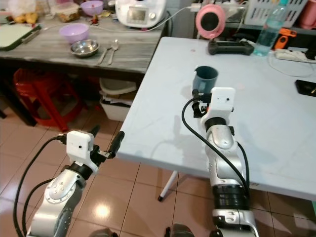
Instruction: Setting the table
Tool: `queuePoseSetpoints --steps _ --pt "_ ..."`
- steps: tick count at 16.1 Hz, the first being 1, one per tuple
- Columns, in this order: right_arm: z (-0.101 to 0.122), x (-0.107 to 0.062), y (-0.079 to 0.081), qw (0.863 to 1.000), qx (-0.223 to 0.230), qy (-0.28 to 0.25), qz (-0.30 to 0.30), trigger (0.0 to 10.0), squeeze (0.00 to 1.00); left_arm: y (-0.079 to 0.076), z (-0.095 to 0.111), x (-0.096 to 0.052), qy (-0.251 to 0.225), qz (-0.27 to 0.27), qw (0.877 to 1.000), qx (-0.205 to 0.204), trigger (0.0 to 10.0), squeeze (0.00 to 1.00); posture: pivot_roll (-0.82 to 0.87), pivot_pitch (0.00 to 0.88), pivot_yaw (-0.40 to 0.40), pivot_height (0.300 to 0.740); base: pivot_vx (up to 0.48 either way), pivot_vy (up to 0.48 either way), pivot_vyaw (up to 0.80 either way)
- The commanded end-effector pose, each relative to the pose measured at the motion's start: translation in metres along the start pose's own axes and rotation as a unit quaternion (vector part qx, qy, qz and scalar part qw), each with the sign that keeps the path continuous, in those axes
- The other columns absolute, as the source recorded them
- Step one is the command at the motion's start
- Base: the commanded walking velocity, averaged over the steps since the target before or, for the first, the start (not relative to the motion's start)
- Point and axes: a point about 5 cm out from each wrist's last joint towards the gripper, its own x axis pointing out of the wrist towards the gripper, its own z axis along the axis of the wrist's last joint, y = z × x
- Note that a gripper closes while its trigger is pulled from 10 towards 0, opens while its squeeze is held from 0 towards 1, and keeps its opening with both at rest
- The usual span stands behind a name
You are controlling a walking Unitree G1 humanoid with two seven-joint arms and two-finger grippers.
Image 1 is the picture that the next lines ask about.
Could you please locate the blue-grey plastic cup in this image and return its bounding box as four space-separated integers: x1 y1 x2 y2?
193 65 220 95

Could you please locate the white plastic bin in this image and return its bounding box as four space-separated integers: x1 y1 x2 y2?
98 78 137 122

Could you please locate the black game controller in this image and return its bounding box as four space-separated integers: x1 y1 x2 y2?
208 39 255 55

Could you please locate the red plastic stool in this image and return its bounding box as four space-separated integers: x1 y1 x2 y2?
13 68 76 132

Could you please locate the white folding table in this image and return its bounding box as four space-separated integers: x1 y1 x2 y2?
117 36 316 202

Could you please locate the metal spoon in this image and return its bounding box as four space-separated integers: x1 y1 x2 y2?
107 39 121 65
97 44 111 66

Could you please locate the stainless steel bowl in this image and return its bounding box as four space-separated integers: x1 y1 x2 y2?
70 39 100 58

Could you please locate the grey wooden table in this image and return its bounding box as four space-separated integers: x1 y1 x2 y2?
0 19 162 125

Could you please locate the clear plastic water bottle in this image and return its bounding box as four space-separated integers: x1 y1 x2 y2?
252 0 288 57

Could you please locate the large purple plastic bowl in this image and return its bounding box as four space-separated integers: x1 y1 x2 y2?
59 23 90 44

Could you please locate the white power strip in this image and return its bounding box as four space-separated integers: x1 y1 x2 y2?
275 49 316 63

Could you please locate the orange and black tool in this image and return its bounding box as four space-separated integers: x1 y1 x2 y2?
276 28 298 49

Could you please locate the white kitchen appliance with screen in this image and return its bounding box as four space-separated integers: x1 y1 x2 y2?
115 0 166 28

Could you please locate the clear food container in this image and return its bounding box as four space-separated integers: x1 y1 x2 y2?
56 2 82 23

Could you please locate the small purple plastic bowl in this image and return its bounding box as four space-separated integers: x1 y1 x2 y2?
81 0 105 17

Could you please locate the green tray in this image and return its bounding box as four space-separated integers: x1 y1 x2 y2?
0 23 36 51

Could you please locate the white plastic basket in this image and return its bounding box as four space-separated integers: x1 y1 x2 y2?
244 0 316 28

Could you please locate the plastic bag with fruit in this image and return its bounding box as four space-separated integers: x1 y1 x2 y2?
7 0 41 24

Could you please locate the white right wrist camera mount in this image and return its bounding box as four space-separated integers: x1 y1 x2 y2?
208 87 237 122

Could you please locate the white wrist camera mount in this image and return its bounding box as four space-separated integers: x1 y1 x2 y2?
208 87 237 122
66 130 95 168

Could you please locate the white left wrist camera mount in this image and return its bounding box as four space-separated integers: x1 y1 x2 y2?
66 130 95 168

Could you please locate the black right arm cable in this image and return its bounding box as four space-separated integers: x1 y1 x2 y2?
181 96 250 197

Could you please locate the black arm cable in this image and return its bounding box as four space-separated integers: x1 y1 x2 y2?
12 135 71 237
181 96 250 197

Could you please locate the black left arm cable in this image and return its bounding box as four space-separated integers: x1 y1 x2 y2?
12 135 71 237

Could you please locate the white power strip cable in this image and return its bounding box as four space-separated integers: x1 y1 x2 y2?
269 51 316 78

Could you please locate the white appliance cable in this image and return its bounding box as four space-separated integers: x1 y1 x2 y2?
153 4 202 35

